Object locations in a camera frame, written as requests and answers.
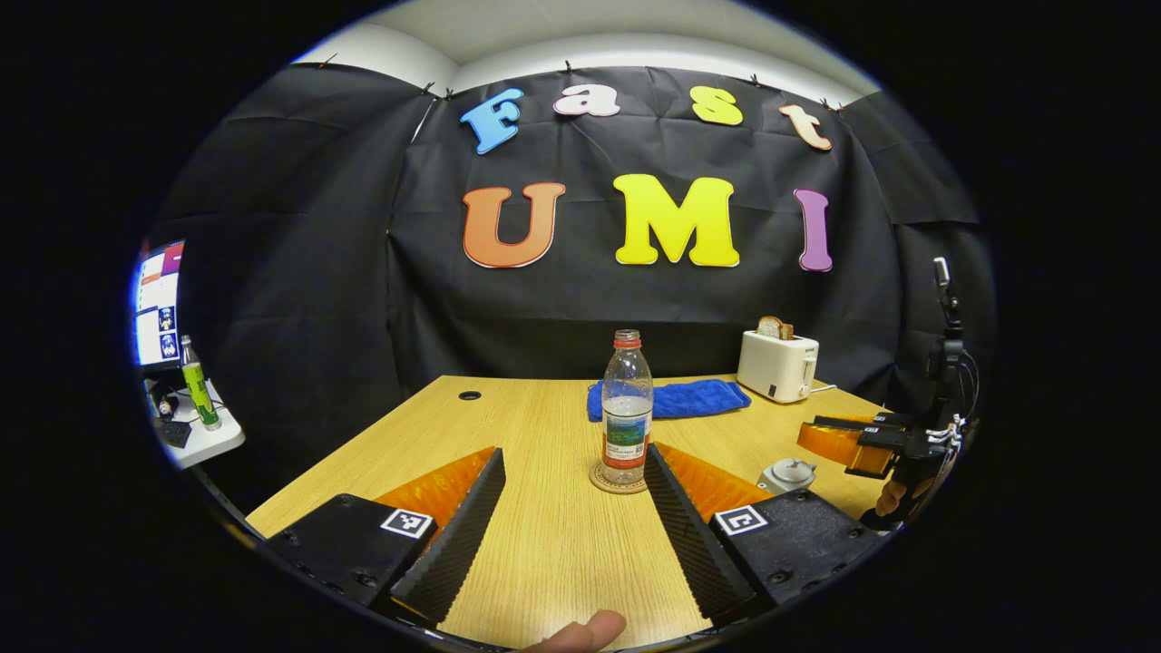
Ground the computer monitor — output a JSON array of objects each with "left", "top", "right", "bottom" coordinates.
[{"left": 134, "top": 239, "right": 187, "bottom": 369}]

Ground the white side table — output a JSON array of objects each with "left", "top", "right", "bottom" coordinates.
[{"left": 145, "top": 381, "right": 247, "bottom": 470}]

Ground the clear plastic water bottle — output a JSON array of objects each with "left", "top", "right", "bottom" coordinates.
[{"left": 600, "top": 329, "right": 655, "bottom": 485}]

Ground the white floral teacup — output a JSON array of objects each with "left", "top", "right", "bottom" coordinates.
[{"left": 756, "top": 458, "right": 818, "bottom": 496}]

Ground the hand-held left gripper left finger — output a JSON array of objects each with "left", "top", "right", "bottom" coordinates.
[{"left": 263, "top": 446, "right": 507, "bottom": 629}]

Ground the green drink bottle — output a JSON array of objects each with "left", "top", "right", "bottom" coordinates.
[{"left": 180, "top": 335, "right": 221, "bottom": 430}]

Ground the round wooden coaster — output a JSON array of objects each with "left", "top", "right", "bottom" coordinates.
[{"left": 589, "top": 460, "right": 650, "bottom": 495}]

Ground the white toaster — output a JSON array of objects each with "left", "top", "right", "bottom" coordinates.
[{"left": 737, "top": 329, "right": 820, "bottom": 404}]

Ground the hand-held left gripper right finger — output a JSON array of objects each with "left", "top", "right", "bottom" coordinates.
[{"left": 642, "top": 442, "right": 885, "bottom": 629}]

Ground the blue folded towel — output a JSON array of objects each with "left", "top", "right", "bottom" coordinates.
[{"left": 586, "top": 378, "right": 753, "bottom": 424}]

